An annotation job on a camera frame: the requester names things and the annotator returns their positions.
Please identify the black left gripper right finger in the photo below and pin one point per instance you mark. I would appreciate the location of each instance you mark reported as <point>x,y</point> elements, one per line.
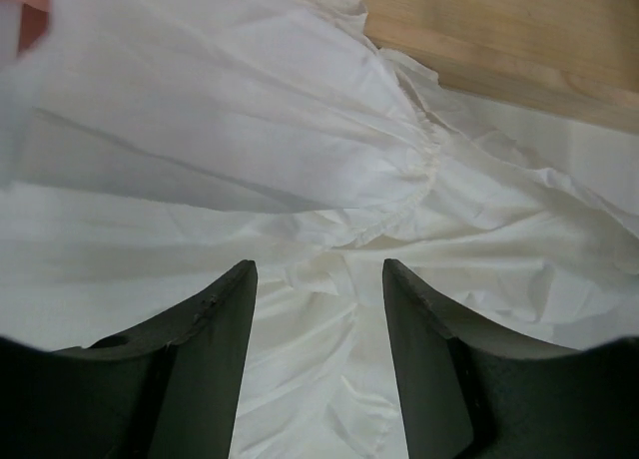
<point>472,388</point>

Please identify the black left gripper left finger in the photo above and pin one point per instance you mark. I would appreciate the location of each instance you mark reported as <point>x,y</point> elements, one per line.
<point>166,388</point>

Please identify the white skirt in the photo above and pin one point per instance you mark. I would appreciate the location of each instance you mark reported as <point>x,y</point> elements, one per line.
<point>147,146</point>

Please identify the wooden clothes rack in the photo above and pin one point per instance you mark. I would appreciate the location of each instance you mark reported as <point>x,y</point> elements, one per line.
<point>573,58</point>

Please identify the pink garment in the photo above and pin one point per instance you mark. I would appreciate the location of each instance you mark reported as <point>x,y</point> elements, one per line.
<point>34,23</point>

